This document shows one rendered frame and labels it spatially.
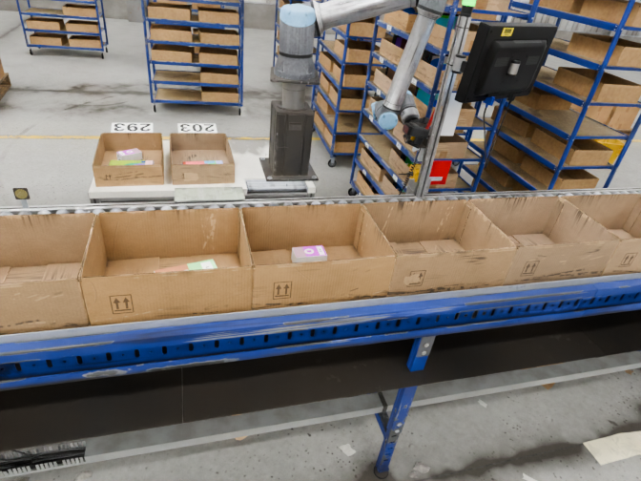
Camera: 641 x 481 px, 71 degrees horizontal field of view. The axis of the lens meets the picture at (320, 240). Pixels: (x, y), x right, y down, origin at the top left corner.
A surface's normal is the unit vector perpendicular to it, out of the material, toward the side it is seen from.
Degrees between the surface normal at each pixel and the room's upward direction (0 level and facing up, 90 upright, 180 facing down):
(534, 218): 90
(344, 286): 91
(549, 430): 0
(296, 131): 90
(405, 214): 89
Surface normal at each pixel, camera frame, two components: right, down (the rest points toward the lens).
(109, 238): 0.27, 0.56
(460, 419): 0.11, -0.83
